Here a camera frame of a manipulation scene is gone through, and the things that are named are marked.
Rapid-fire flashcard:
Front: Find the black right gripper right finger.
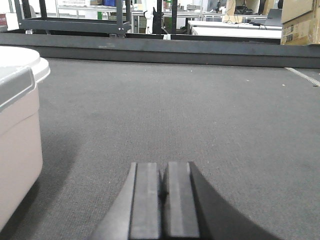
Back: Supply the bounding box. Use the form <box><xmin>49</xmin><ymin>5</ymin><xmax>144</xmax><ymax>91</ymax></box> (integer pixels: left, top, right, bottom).
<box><xmin>162</xmin><ymin>162</ymin><xmax>277</xmax><ymax>240</ymax></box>

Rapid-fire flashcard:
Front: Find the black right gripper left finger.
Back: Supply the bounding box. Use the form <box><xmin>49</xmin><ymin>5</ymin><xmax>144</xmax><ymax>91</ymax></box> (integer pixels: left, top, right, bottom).
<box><xmin>90</xmin><ymin>162</ymin><xmax>161</xmax><ymax>240</ymax></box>

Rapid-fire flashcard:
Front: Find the white lidded storage bin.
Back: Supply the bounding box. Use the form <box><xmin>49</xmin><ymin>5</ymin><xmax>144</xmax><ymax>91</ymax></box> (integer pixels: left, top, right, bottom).
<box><xmin>0</xmin><ymin>46</ymin><xmax>51</xmax><ymax>228</ymax></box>

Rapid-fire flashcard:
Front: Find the white work table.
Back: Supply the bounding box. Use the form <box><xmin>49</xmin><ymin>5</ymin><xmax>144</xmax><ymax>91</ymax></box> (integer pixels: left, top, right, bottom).
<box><xmin>187</xmin><ymin>20</ymin><xmax>282</xmax><ymax>40</ymax></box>

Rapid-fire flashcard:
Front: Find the brown cardboard box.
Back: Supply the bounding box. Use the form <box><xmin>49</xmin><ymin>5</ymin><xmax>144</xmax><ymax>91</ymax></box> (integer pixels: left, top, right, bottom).
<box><xmin>280</xmin><ymin>0</ymin><xmax>320</xmax><ymax>46</ymax></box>

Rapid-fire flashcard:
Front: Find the dark metal shelf frame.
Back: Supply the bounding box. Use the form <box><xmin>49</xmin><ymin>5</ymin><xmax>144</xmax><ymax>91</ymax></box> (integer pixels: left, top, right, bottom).
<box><xmin>14</xmin><ymin>0</ymin><xmax>131</xmax><ymax>35</ymax></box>

